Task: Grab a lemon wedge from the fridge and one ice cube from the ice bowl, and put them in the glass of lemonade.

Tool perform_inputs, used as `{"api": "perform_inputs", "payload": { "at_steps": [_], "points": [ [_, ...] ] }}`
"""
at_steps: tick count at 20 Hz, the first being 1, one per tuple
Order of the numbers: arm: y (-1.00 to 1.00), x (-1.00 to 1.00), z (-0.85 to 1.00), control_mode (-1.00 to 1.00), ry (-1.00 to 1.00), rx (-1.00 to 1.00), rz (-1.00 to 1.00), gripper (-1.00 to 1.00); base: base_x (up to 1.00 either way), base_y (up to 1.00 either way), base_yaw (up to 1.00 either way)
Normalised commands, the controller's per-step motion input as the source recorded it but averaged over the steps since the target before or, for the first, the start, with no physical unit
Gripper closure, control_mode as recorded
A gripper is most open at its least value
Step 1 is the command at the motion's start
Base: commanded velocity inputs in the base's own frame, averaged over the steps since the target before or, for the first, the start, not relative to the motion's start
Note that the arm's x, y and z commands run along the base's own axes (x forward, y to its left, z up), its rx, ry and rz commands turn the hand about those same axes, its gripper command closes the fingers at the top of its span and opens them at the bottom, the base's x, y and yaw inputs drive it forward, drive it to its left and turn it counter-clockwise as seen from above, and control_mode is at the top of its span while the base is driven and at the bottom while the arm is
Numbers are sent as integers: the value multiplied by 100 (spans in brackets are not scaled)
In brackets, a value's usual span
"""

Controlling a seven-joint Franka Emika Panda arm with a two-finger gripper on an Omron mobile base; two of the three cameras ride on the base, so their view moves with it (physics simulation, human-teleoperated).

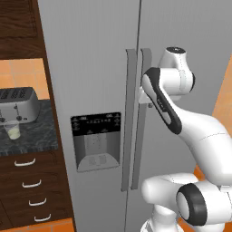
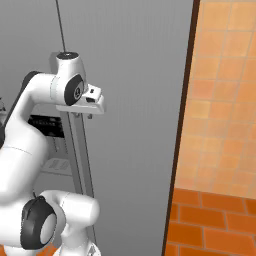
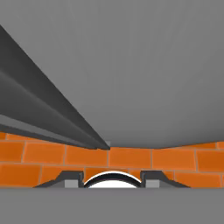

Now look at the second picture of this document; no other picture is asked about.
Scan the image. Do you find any grey fridge door handle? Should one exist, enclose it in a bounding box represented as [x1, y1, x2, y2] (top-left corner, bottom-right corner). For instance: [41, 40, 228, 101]
[65, 111, 98, 246]

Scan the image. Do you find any dark brown side panel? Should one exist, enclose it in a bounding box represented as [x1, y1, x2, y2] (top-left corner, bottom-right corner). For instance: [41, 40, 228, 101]
[161, 0, 201, 256]

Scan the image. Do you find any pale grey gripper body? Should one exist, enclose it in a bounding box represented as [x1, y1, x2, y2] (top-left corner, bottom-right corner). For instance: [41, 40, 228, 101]
[55, 94, 107, 116]

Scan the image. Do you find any plain grey fridge door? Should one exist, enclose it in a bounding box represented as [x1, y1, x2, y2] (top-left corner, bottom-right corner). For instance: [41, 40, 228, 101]
[55, 0, 195, 256]

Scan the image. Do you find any grey fridge door with dispenser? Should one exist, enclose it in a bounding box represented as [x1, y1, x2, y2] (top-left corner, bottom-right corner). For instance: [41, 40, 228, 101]
[0, 0, 98, 248]

